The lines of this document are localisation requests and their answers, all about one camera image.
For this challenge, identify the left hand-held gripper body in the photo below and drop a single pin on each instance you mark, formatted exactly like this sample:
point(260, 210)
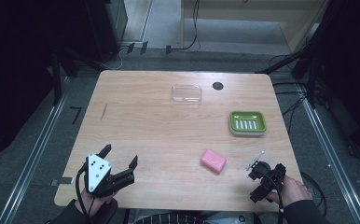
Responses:
point(99, 169)

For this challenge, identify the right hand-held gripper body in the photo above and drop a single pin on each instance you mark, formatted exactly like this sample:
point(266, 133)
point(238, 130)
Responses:
point(263, 175)

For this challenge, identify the pink soap bar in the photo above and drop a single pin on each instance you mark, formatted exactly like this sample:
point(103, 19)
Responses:
point(213, 161)

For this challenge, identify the green soap dish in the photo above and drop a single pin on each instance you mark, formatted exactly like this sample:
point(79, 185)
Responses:
point(247, 123)

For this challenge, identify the clear plastic tray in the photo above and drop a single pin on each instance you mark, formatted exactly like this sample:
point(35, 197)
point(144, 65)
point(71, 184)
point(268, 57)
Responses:
point(186, 94)

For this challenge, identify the person's right hand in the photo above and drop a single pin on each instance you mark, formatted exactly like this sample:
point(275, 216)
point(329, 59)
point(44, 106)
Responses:
point(291, 191)

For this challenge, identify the person's left hand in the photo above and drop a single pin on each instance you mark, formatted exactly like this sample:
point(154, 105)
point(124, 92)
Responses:
point(99, 202)

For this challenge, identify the small metal floor plate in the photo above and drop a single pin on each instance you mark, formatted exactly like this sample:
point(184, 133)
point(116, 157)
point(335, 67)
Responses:
point(62, 180)

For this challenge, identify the person's striped clothing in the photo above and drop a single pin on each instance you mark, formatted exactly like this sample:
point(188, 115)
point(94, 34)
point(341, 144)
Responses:
point(168, 219)

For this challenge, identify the black round table grommet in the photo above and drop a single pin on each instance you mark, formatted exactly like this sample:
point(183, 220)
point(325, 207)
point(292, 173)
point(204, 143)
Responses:
point(217, 86)

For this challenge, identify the black tripod stand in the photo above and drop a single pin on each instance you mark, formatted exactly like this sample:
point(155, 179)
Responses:
point(293, 59)

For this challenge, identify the black curtain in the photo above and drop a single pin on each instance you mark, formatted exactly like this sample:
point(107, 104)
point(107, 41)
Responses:
point(352, 62)
point(16, 68)

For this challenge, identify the black cabinet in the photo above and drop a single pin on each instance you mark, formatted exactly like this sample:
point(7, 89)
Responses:
point(106, 28)

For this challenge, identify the beige wooden furniture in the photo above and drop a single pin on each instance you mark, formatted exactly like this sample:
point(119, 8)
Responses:
point(249, 15)

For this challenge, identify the metal floor rail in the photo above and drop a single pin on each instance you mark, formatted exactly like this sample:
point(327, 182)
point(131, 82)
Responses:
point(333, 155)
point(32, 158)

